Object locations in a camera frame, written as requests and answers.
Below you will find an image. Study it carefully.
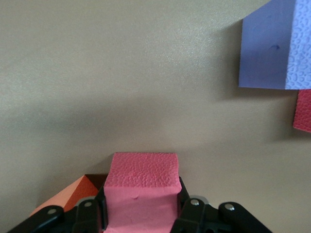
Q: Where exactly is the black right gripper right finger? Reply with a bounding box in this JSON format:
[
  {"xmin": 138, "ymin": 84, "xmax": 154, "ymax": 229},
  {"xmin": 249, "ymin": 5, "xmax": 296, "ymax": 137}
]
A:
[{"xmin": 171, "ymin": 176, "xmax": 274, "ymax": 233}]

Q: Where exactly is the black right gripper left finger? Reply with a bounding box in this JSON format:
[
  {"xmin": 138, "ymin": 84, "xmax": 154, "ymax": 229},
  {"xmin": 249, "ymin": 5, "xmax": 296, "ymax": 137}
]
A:
[{"xmin": 4, "ymin": 180, "xmax": 109, "ymax": 233}]

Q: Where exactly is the orange foam cube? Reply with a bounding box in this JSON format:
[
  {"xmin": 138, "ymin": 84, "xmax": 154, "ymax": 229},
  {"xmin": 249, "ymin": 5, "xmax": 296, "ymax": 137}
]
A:
[{"xmin": 28, "ymin": 174, "xmax": 100, "ymax": 219}]

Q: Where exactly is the red foam cube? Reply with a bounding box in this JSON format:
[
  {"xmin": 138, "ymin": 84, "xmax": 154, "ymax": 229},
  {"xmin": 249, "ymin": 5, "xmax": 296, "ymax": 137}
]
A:
[
  {"xmin": 103, "ymin": 152, "xmax": 183, "ymax": 233},
  {"xmin": 292, "ymin": 89, "xmax": 311, "ymax": 134}
]

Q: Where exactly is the purple foam cube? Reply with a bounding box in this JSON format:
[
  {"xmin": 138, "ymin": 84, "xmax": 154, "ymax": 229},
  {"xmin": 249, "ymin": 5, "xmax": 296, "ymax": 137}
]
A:
[{"xmin": 238, "ymin": 0, "xmax": 311, "ymax": 91}]

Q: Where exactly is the brown table mat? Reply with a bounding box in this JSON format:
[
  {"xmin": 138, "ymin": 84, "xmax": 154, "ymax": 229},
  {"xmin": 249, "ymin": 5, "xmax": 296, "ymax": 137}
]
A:
[{"xmin": 0, "ymin": 0, "xmax": 311, "ymax": 233}]

